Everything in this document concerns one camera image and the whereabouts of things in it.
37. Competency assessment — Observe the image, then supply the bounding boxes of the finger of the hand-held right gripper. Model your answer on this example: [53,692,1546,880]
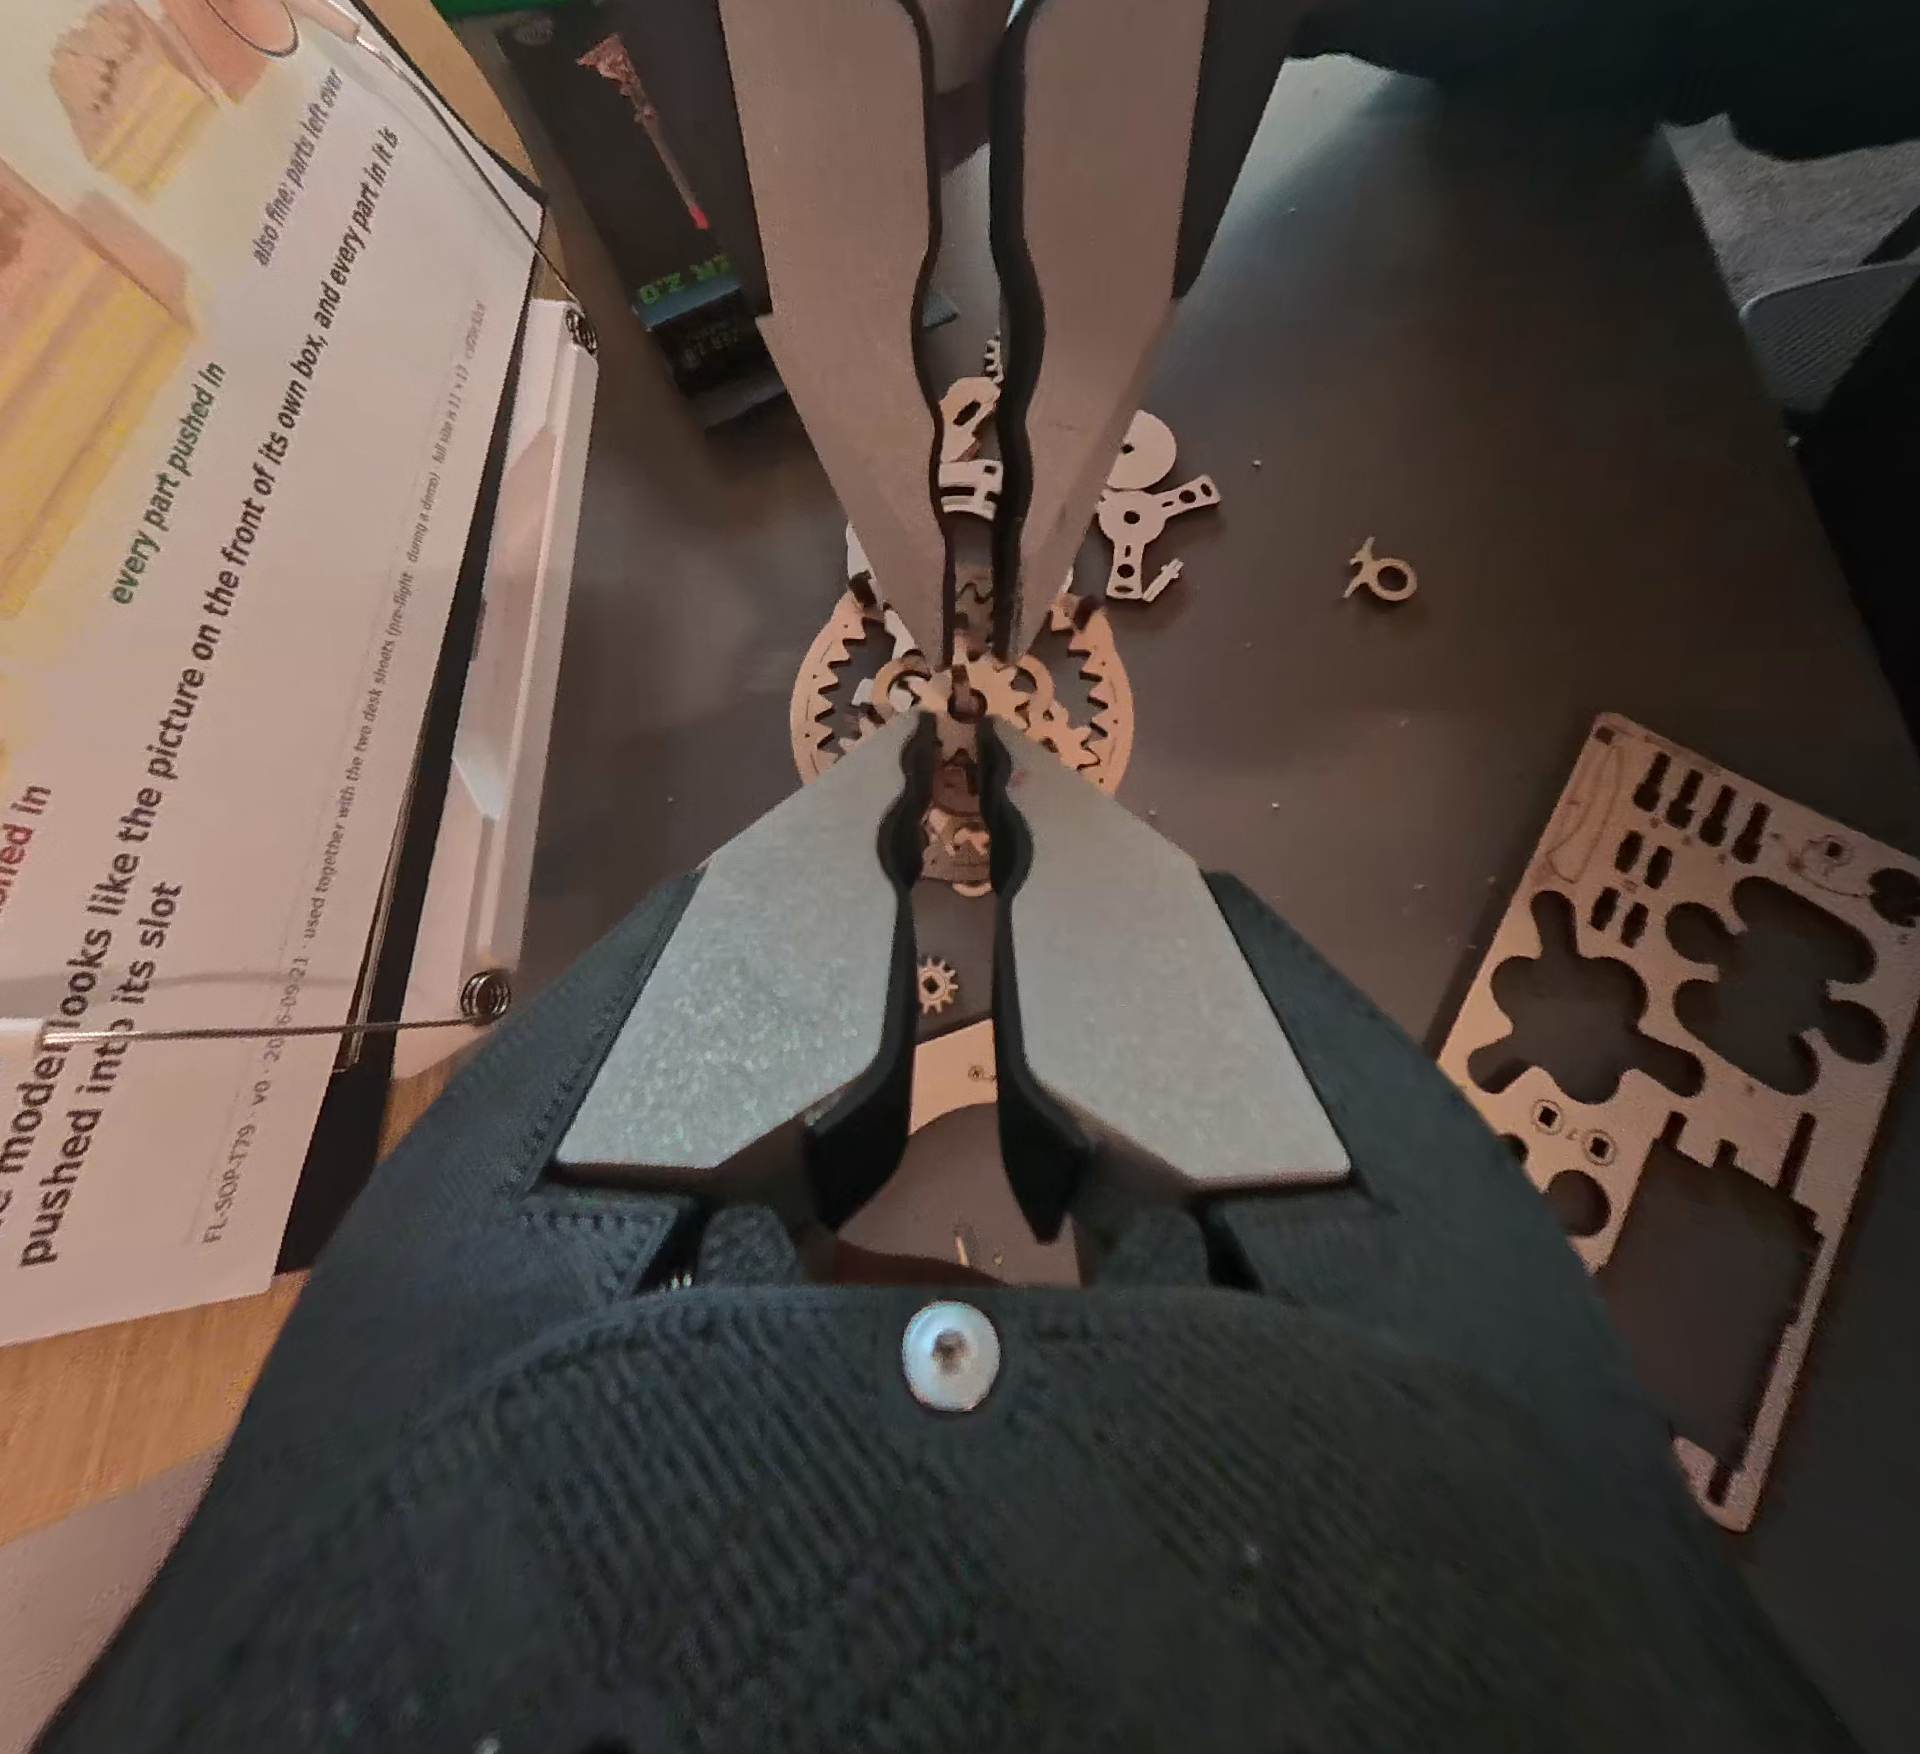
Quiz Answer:
[985,0,1222,664]
[701,0,949,673]

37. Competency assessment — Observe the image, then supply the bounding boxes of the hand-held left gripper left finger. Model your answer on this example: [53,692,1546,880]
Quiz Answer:
[552,714,931,1229]

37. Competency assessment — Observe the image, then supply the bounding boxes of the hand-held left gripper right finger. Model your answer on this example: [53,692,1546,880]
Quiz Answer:
[971,717,1355,1245]

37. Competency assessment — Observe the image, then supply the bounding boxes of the wooden gear model assembly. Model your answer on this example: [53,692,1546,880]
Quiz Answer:
[786,568,1141,894]

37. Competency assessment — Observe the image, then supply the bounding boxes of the round wooden frame part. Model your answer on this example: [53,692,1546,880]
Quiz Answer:
[934,345,1010,526]

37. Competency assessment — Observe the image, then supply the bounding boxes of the black model kit box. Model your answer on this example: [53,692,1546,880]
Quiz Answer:
[492,0,962,440]

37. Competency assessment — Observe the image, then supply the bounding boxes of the wooden disc part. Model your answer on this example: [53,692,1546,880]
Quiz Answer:
[1106,407,1188,500]

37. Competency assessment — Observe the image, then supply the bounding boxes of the wooden lever part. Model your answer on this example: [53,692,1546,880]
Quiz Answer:
[1099,472,1226,606]

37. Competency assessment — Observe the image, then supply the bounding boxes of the punched-out wooden part sheet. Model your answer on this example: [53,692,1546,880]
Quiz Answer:
[1436,712,1920,1534]

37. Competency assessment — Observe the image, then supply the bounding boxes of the printed task sheet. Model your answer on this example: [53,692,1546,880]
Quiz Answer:
[0,0,548,1350]

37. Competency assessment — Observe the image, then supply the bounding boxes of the grey mesh chair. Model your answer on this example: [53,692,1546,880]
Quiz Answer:
[1661,117,1920,413]

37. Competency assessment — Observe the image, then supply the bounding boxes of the wooden document stand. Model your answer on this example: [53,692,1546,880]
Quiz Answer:
[0,0,605,1548]

